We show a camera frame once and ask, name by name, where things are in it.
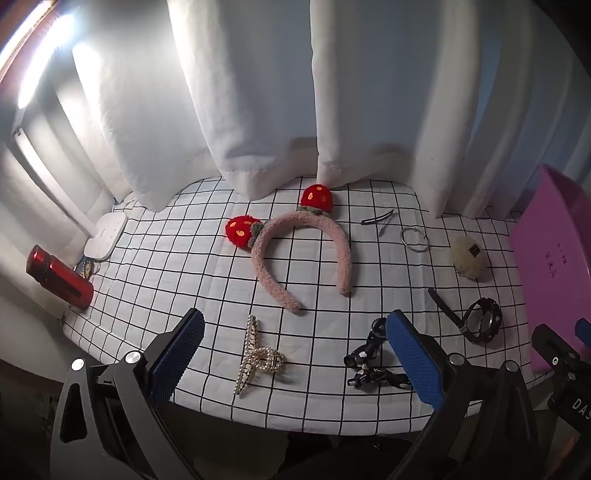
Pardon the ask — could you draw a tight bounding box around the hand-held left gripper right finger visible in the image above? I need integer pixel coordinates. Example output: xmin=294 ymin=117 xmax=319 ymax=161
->
xmin=385 ymin=309 xmax=542 ymax=480

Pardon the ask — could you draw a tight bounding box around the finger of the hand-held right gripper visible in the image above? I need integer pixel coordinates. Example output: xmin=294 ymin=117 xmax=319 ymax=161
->
xmin=531 ymin=324 xmax=583 ymax=371
xmin=574 ymin=318 xmax=591 ymax=352

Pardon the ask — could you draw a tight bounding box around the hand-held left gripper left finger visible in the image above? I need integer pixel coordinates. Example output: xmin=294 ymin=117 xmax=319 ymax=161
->
xmin=50 ymin=308 xmax=206 ymax=480

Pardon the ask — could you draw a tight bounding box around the pink fluffy strawberry headband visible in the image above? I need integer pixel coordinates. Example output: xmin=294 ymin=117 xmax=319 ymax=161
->
xmin=225 ymin=183 xmax=352 ymax=315

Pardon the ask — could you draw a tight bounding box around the black-and-white checkered cloth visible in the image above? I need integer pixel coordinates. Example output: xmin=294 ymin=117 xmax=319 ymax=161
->
xmin=62 ymin=175 xmax=551 ymax=437

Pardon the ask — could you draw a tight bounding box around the pearl hair claw clip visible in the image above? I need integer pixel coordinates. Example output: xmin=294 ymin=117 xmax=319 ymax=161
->
xmin=233 ymin=315 xmax=286 ymax=397

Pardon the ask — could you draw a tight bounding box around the black wristwatch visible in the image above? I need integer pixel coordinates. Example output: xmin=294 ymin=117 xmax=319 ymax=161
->
xmin=427 ymin=287 xmax=504 ymax=345

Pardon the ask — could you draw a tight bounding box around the pink plastic box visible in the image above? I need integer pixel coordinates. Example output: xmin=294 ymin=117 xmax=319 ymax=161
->
xmin=508 ymin=164 xmax=591 ymax=376

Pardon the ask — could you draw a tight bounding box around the cream fluffy hair clip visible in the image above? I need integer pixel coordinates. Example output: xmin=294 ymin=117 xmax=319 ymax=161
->
xmin=451 ymin=236 xmax=490 ymax=282

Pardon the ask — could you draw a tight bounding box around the white flat device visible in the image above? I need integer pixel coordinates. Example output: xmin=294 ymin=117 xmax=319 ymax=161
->
xmin=83 ymin=211 xmax=129 ymax=262

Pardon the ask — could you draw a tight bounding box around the red bottle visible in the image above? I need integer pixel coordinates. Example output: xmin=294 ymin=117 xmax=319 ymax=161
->
xmin=26 ymin=246 xmax=95 ymax=310

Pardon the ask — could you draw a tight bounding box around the white curtain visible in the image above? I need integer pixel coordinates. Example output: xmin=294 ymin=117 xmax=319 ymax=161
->
xmin=308 ymin=0 xmax=591 ymax=220
xmin=69 ymin=0 xmax=320 ymax=214

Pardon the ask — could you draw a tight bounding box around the bright window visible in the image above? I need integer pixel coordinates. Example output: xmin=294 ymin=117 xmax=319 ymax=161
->
xmin=0 ymin=0 xmax=88 ymax=139

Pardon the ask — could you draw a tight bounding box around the silver bracelet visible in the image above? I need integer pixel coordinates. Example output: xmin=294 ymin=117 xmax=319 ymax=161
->
xmin=400 ymin=226 xmax=428 ymax=254

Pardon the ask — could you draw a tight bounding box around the small keychain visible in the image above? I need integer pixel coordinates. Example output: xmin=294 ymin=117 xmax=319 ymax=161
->
xmin=75 ymin=257 xmax=105 ymax=280

